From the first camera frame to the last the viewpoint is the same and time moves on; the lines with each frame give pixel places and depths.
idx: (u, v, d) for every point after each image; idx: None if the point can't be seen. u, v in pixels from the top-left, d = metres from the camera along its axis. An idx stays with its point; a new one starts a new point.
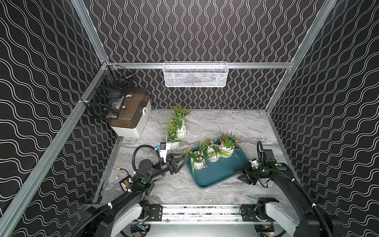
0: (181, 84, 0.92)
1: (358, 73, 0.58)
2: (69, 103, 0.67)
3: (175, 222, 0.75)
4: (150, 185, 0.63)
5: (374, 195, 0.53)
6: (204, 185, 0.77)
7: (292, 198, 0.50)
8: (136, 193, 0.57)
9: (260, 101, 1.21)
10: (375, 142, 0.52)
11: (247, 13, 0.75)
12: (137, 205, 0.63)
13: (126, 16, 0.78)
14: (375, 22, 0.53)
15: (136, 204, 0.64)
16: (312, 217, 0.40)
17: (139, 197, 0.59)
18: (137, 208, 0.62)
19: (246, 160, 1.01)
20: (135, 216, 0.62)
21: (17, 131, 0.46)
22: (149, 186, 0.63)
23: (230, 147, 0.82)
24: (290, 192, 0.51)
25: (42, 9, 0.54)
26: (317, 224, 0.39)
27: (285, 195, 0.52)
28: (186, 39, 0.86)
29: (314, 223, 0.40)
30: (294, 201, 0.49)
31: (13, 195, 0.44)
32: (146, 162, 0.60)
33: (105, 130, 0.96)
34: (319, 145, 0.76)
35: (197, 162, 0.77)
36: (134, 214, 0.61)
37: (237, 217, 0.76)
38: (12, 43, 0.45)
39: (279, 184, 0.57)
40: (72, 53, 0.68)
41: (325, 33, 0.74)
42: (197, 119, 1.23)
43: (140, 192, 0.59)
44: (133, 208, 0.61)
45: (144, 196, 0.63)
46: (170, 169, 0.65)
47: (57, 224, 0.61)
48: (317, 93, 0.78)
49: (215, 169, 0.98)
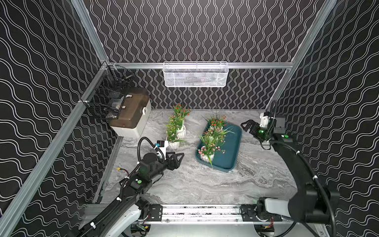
0: (181, 84, 0.94)
1: (358, 73, 0.58)
2: (69, 103, 0.67)
3: (175, 222, 0.75)
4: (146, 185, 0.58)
5: (374, 195, 0.53)
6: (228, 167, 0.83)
7: (294, 169, 0.49)
8: (128, 199, 0.52)
9: (260, 101, 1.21)
10: (375, 142, 0.52)
11: (247, 13, 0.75)
12: (135, 208, 0.63)
13: (126, 16, 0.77)
14: (375, 22, 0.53)
15: (133, 206, 0.63)
16: (311, 187, 0.41)
17: (132, 201, 0.54)
18: (134, 212, 0.61)
19: (241, 128, 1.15)
20: (135, 217, 0.63)
21: (17, 131, 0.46)
22: (144, 185, 0.58)
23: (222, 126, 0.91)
24: (292, 164, 0.50)
25: (42, 9, 0.54)
26: (315, 195, 0.40)
27: (288, 166, 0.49)
28: (186, 39, 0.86)
29: (313, 194, 0.40)
30: (295, 173, 0.48)
31: (13, 195, 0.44)
32: (151, 154, 0.59)
33: (105, 130, 0.97)
34: (319, 145, 0.76)
35: (211, 153, 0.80)
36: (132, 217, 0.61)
37: (237, 217, 0.76)
38: (12, 43, 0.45)
39: (284, 158, 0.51)
40: (72, 53, 0.68)
41: (325, 33, 0.74)
42: (197, 119, 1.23)
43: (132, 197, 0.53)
44: (130, 212, 0.60)
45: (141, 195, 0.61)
46: (171, 164, 0.67)
47: (57, 224, 0.61)
48: (317, 93, 0.78)
49: (228, 151, 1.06)
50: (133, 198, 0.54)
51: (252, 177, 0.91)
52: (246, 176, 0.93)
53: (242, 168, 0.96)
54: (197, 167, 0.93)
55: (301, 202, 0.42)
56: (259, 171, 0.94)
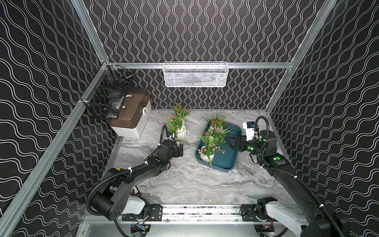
0: (181, 84, 0.92)
1: (358, 73, 0.58)
2: (69, 103, 0.67)
3: (175, 222, 0.75)
4: (164, 165, 0.67)
5: (374, 195, 0.53)
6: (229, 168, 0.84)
7: (298, 197, 0.47)
8: (152, 167, 0.60)
9: (260, 101, 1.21)
10: (375, 142, 0.52)
11: (247, 13, 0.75)
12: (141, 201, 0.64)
13: (126, 16, 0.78)
14: (375, 22, 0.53)
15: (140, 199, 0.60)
16: (322, 219, 0.39)
17: (154, 170, 0.61)
18: (141, 203, 0.63)
19: (241, 129, 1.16)
20: (137, 211, 0.62)
21: (17, 131, 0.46)
22: (163, 165, 0.66)
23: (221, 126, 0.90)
24: (294, 191, 0.48)
25: (42, 9, 0.54)
26: (329, 227, 0.38)
27: (291, 193, 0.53)
28: (186, 39, 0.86)
29: (326, 226, 0.38)
30: (300, 201, 0.47)
31: (12, 195, 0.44)
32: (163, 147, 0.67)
33: (105, 130, 0.97)
34: (319, 145, 0.76)
35: (211, 154, 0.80)
36: (138, 206, 0.62)
37: (237, 217, 0.76)
38: (12, 43, 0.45)
39: (284, 183, 0.53)
40: (72, 53, 0.68)
41: (325, 33, 0.74)
42: (197, 119, 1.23)
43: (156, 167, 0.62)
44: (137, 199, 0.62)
45: (159, 172, 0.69)
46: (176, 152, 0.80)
47: (57, 224, 0.61)
48: (317, 93, 0.78)
49: (227, 150, 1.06)
50: (156, 169, 0.62)
51: (252, 177, 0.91)
52: (246, 176, 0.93)
53: (242, 168, 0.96)
54: (197, 167, 0.93)
55: (311, 233, 0.42)
56: (259, 171, 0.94)
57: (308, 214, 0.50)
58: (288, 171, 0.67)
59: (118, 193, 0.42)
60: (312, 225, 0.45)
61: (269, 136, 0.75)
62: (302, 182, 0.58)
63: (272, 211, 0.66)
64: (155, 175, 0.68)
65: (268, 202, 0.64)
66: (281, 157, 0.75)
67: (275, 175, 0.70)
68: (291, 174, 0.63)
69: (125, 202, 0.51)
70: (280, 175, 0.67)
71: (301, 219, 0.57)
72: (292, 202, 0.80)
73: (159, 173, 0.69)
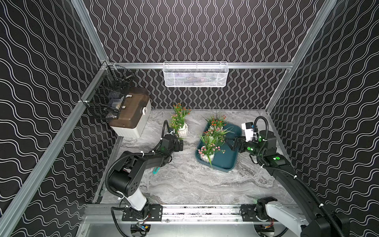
0: (181, 84, 0.92)
1: (358, 73, 0.58)
2: (69, 103, 0.67)
3: (175, 222, 0.75)
4: (167, 157, 0.73)
5: (374, 195, 0.53)
6: (229, 168, 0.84)
7: (297, 197, 0.48)
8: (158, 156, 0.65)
9: (260, 101, 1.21)
10: (375, 142, 0.52)
11: (247, 13, 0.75)
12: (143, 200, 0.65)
13: (126, 16, 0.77)
14: (375, 22, 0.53)
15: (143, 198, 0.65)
16: (322, 219, 0.39)
17: (159, 159, 0.66)
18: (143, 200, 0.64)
19: (241, 129, 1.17)
20: (138, 206, 0.62)
21: (17, 131, 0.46)
22: (166, 157, 0.72)
23: (221, 126, 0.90)
24: (294, 191, 0.49)
25: (42, 10, 0.54)
26: (328, 227, 0.38)
27: (290, 193, 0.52)
28: (186, 39, 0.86)
29: (325, 226, 0.38)
30: (299, 200, 0.47)
31: (12, 195, 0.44)
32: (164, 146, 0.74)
33: (105, 130, 0.96)
34: (319, 145, 0.76)
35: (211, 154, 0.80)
36: (141, 202, 0.63)
37: (237, 217, 0.76)
38: (12, 43, 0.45)
39: (284, 183, 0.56)
40: (72, 53, 0.68)
41: (325, 33, 0.74)
42: (197, 119, 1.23)
43: (160, 158, 0.67)
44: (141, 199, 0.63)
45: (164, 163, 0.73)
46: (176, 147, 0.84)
47: (57, 224, 0.61)
48: (317, 93, 0.78)
49: (227, 151, 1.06)
50: (161, 159, 0.68)
51: (252, 177, 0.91)
52: (246, 176, 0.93)
53: (242, 168, 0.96)
54: (197, 167, 0.93)
55: (311, 233, 0.42)
56: (259, 171, 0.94)
57: (307, 213, 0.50)
58: (288, 171, 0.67)
59: (133, 171, 0.47)
60: (311, 224, 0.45)
61: (269, 136, 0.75)
62: (301, 182, 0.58)
63: (272, 211, 0.66)
64: (161, 166, 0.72)
65: (269, 202, 0.65)
66: (281, 156, 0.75)
67: (275, 175, 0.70)
68: (291, 174, 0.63)
69: (138, 181, 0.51)
70: (280, 175, 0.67)
71: (301, 219, 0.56)
72: (292, 202, 0.80)
73: (163, 164, 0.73)
